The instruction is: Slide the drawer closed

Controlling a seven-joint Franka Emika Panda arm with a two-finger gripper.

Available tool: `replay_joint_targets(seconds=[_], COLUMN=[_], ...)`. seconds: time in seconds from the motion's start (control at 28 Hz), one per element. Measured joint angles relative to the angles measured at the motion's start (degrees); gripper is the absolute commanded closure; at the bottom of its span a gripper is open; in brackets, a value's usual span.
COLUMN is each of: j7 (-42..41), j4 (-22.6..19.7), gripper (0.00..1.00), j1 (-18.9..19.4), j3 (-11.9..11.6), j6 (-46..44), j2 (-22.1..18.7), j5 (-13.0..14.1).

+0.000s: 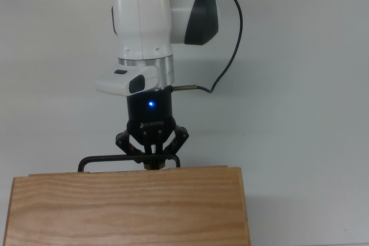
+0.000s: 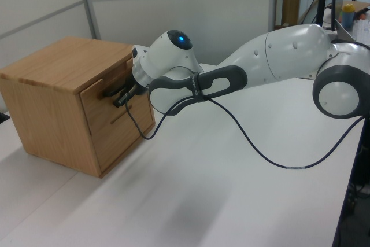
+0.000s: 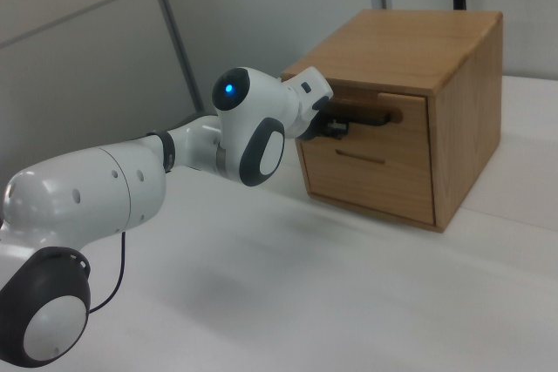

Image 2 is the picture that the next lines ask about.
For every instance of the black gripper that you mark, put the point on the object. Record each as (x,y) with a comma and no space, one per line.
(138,88)

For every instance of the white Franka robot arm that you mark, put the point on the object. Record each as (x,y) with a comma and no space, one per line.
(289,53)

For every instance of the wooden drawer with notch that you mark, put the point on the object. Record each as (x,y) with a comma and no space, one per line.
(124,143)

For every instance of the light wooden cabinet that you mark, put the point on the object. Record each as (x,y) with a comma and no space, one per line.
(43,99)

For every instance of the black flat object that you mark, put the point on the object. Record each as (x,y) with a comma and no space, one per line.
(3,117)

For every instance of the upright wooden board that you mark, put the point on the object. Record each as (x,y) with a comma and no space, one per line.
(290,2)

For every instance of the black stand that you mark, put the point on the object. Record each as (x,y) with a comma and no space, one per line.
(322,4)

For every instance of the blue bottle with yellow lid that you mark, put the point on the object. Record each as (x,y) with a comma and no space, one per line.
(347,17)

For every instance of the white printed box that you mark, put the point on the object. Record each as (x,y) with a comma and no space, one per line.
(362,30)

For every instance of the grey partition post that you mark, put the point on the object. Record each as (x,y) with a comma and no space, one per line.
(88,4)

